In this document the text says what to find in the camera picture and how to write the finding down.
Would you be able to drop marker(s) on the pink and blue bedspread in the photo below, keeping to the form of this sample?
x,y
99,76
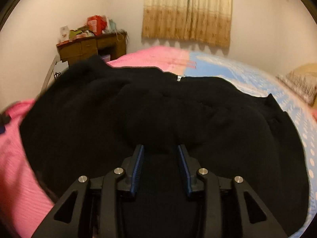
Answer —
x,y
24,204

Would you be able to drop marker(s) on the green clothes pile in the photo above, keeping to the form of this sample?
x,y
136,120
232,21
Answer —
x,y
81,32

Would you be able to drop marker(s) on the white paper bag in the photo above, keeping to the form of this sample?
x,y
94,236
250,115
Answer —
x,y
59,69

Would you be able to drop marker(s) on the beige patterned window curtain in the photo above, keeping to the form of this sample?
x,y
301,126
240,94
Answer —
x,y
206,21

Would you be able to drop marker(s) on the cream wooden headboard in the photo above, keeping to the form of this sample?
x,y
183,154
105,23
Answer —
x,y
307,69

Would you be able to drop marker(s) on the brown wooden desk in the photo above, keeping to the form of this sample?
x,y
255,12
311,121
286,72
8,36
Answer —
x,y
112,44

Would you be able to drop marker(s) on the patterned grey pillow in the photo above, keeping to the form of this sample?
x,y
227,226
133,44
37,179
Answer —
x,y
304,85

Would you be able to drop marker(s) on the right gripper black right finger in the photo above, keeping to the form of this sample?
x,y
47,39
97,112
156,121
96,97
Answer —
x,y
232,207

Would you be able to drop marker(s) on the white card on desk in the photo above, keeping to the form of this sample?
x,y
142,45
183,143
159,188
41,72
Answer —
x,y
64,34

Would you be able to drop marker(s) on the black zip jacket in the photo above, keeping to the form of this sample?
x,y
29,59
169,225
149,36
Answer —
x,y
94,116

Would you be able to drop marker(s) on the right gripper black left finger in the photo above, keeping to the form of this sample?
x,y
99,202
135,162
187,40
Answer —
x,y
88,207

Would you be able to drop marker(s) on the red gift bag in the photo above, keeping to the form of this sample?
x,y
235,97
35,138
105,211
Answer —
x,y
97,24

